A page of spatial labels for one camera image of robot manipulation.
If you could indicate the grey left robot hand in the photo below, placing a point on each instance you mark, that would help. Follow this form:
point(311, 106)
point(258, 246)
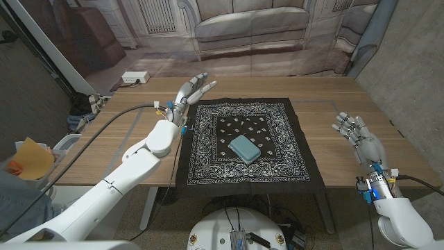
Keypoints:
point(184, 99)

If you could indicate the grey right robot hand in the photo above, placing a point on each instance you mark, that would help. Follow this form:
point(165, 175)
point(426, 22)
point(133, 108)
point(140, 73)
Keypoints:
point(369, 149)

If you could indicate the teal soap box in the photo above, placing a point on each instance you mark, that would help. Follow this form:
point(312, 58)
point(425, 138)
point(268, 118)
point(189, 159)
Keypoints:
point(244, 149)

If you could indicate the black paisley bandana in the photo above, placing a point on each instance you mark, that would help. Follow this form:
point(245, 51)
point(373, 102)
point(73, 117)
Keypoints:
point(277, 170)

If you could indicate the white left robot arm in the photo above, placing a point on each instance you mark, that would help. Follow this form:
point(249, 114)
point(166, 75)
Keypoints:
point(104, 194)

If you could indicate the grey finned electronics box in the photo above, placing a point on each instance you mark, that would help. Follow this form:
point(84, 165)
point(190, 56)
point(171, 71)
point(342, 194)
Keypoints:
point(238, 240)

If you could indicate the white power strip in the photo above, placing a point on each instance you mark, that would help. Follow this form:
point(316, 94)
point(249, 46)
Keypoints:
point(135, 76)

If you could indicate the dark table leg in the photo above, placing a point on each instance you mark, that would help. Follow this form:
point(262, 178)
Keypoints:
point(326, 215)

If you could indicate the plaid cloth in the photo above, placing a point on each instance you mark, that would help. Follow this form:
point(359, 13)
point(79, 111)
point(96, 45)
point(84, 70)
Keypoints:
point(97, 102)

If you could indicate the printed sofa backdrop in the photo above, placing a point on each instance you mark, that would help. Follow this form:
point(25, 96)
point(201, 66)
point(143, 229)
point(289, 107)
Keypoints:
point(243, 34)

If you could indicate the black bag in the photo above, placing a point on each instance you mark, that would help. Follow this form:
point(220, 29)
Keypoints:
point(79, 104)

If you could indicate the blue grey cloth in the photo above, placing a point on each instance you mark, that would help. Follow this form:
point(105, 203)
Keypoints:
point(78, 121)

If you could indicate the blue grey rolled backdrop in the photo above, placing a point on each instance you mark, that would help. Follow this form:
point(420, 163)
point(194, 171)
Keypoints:
point(373, 34)

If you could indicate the white table leg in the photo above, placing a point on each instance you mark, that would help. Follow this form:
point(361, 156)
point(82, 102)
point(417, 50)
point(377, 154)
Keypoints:
point(149, 208)

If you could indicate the white plastic bin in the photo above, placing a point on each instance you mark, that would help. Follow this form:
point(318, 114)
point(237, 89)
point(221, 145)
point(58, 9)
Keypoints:
point(67, 142)

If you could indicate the white robot torso base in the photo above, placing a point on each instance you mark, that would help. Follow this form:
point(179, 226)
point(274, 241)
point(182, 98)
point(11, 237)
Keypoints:
point(215, 225)

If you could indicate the black connector block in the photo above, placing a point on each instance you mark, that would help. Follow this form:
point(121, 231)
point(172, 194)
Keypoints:
point(259, 240)

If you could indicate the tan paper envelope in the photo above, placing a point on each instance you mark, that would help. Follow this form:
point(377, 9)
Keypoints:
point(34, 159)

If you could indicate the orange plastic object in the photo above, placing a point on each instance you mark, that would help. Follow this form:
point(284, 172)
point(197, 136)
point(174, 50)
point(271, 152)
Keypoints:
point(14, 167)

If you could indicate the black clamp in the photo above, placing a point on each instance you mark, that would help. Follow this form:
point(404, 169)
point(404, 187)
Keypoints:
point(8, 36)

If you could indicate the white robot chest panel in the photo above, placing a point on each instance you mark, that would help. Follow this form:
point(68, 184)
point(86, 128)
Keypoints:
point(69, 247)

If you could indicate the person in blue jeans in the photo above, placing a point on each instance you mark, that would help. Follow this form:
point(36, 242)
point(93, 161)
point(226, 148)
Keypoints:
point(17, 205)

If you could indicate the white backdrop frame pole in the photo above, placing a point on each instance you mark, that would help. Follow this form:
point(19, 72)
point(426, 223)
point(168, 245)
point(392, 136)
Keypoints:
point(52, 48)

